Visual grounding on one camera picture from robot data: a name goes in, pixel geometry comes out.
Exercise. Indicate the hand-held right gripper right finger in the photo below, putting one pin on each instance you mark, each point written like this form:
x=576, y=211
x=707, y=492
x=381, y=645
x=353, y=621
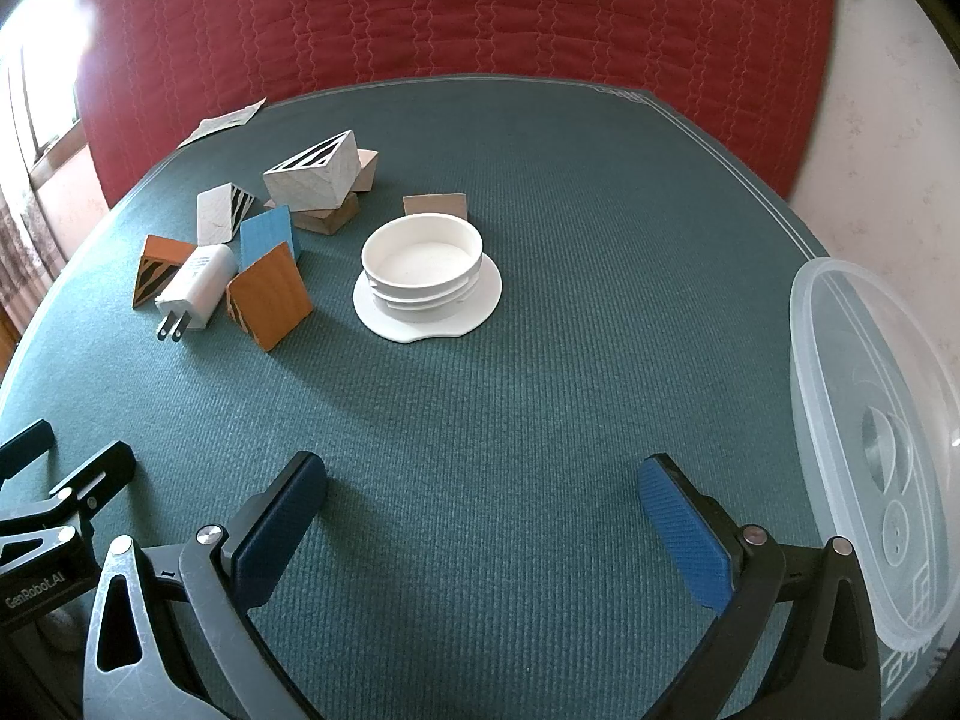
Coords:
x=682, y=532

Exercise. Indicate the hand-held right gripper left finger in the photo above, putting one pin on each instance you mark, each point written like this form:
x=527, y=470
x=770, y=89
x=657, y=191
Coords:
x=285, y=517

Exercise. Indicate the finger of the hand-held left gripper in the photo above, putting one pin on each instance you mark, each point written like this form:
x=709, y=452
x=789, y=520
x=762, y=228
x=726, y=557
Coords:
x=30, y=441
x=101, y=469

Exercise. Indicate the white charger plug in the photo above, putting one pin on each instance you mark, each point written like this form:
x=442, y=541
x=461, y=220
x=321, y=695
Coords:
x=199, y=285

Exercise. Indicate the clear plastic bowl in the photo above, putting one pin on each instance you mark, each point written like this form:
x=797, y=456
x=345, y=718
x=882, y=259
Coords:
x=840, y=390

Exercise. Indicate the orange striped wedge block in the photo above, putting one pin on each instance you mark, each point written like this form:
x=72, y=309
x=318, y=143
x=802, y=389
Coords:
x=274, y=292
x=161, y=251

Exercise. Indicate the small white striped wedge block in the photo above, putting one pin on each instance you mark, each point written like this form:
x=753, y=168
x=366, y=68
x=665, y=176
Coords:
x=216, y=214

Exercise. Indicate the blue wooden block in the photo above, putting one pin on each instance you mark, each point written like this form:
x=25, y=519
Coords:
x=266, y=236

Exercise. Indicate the plain wooden block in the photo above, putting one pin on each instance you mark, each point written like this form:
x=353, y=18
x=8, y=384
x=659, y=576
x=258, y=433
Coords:
x=322, y=221
x=435, y=206
x=367, y=169

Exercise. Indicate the large white striped wedge block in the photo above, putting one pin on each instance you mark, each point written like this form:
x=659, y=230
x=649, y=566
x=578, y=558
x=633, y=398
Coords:
x=307, y=184

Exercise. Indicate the patterned curtain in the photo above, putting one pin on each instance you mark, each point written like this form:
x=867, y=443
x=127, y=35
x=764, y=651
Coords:
x=22, y=240

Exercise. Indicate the green table mat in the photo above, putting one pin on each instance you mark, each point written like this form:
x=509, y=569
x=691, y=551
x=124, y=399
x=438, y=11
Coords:
x=525, y=390

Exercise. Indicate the grey paper card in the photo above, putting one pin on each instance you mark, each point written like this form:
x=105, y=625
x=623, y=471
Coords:
x=225, y=120

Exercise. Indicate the red quilted blanket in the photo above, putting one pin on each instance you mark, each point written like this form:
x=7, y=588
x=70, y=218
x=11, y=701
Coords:
x=450, y=7

